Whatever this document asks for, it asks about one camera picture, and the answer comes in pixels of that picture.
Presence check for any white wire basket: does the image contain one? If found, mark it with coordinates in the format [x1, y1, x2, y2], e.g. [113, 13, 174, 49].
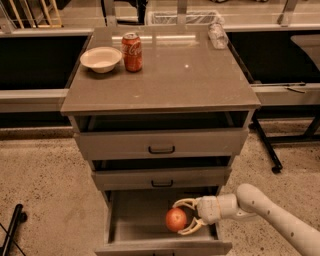
[146, 10, 225, 26]

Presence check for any red apple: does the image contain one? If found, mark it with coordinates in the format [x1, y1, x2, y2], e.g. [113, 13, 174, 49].
[166, 208, 187, 232]

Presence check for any black stand leg right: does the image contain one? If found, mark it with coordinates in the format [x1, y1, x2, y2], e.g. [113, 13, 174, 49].
[252, 114, 320, 174]

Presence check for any top grey drawer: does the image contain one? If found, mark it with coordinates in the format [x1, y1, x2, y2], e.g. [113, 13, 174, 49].
[72, 110, 249, 160]

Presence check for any clear plastic bottle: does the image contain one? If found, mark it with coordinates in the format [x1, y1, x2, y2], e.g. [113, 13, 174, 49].
[208, 23, 228, 50]

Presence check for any grey drawer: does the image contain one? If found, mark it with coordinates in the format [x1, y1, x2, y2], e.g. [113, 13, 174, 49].
[72, 110, 249, 160]
[92, 156, 231, 191]
[95, 187, 232, 256]

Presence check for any black stand leg left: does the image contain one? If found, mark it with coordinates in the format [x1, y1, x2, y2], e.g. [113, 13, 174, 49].
[0, 203, 28, 256]

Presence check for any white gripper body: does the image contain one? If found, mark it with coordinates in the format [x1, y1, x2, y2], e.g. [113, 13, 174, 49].
[196, 194, 238, 225]

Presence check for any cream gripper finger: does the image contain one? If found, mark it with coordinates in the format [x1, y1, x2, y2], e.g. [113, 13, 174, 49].
[173, 198, 198, 210]
[178, 218, 206, 236]

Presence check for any grey drawer cabinet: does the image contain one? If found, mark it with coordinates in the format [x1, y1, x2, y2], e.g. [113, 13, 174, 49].
[60, 25, 262, 256]

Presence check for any red coca-cola can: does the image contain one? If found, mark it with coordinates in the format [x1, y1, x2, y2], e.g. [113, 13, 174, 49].
[122, 32, 142, 72]

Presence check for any white bowl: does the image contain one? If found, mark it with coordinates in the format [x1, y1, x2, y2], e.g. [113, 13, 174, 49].
[80, 47, 122, 74]

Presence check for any black stand leg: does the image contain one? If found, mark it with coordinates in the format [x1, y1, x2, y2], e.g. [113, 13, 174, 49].
[252, 114, 320, 174]
[0, 203, 28, 256]

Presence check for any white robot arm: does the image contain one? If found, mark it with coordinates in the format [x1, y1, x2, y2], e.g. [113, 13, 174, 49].
[173, 183, 320, 256]

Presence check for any wooden frame rack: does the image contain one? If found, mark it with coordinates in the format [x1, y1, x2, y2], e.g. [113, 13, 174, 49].
[2, 0, 63, 29]

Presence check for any middle grey drawer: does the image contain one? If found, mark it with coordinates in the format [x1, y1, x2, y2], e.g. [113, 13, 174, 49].
[92, 156, 231, 191]

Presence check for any bottom grey drawer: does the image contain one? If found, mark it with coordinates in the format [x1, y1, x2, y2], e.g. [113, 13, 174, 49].
[95, 187, 232, 256]

